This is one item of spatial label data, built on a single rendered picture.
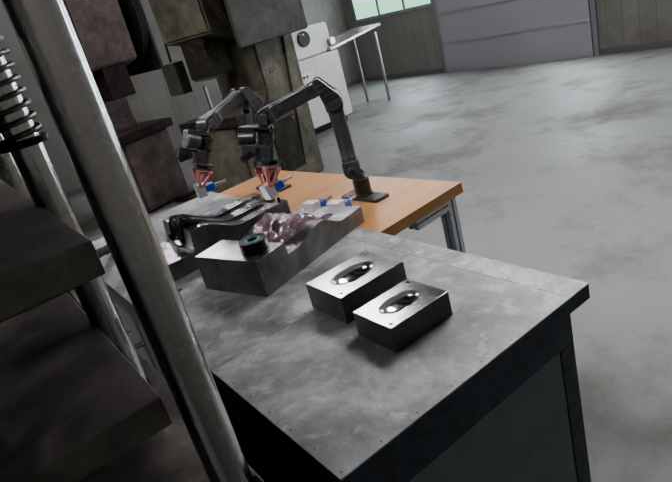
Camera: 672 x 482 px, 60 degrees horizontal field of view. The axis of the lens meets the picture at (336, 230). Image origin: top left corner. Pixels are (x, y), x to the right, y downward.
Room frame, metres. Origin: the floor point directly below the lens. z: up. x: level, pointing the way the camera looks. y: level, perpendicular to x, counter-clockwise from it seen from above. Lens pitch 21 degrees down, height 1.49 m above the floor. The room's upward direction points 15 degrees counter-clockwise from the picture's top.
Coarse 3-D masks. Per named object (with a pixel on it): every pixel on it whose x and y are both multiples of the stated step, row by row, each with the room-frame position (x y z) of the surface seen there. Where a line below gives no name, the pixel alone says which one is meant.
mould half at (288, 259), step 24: (336, 216) 1.80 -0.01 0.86; (360, 216) 1.82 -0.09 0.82; (312, 240) 1.63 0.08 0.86; (336, 240) 1.71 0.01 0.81; (216, 264) 1.57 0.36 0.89; (240, 264) 1.50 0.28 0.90; (264, 264) 1.48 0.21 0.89; (288, 264) 1.54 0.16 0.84; (216, 288) 1.60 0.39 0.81; (240, 288) 1.53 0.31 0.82; (264, 288) 1.46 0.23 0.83
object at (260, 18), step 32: (160, 0) 5.19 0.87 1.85; (192, 0) 4.95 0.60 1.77; (224, 0) 4.74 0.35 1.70; (256, 0) 4.96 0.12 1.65; (288, 0) 5.25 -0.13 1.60; (160, 32) 5.29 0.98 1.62; (192, 32) 5.04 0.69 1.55; (224, 32) 5.05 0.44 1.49; (256, 32) 4.88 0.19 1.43; (288, 32) 5.17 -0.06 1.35; (192, 64) 5.18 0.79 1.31; (224, 64) 5.15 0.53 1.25; (256, 64) 5.26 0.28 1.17; (288, 64) 5.48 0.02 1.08; (224, 96) 5.60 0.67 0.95; (192, 128) 5.18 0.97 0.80; (224, 128) 4.92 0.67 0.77; (288, 128) 5.32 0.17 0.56; (224, 160) 5.05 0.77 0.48; (288, 160) 5.23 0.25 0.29; (320, 160) 5.57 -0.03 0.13
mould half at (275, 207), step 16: (224, 208) 2.14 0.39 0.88; (240, 208) 2.08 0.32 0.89; (272, 208) 1.98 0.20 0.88; (288, 208) 2.01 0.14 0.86; (208, 224) 1.85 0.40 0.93; (224, 224) 1.88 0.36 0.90; (240, 224) 1.91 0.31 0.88; (192, 240) 1.82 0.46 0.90; (208, 240) 1.84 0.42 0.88; (176, 256) 1.82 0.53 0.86; (192, 256) 1.81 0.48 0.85; (176, 272) 1.77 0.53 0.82
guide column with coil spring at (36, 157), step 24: (0, 48) 1.06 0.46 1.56; (0, 72) 1.04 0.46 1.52; (0, 96) 1.03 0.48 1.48; (0, 120) 1.03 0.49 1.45; (24, 168) 1.03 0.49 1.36; (48, 168) 1.05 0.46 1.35; (48, 192) 1.03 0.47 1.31; (72, 216) 1.05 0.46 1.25; (96, 288) 1.04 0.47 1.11; (96, 312) 1.03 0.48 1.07; (120, 336) 1.04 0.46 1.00
